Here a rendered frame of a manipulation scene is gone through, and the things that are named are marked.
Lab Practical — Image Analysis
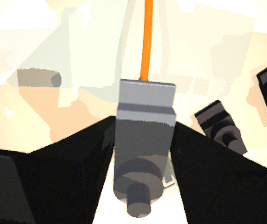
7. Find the grey micro servo with orange cable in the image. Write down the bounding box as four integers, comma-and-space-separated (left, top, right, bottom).
112, 0, 178, 218

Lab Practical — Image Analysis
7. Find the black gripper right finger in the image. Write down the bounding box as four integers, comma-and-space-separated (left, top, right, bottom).
169, 121, 267, 224

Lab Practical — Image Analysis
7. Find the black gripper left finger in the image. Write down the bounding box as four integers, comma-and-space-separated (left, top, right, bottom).
0, 115, 116, 224

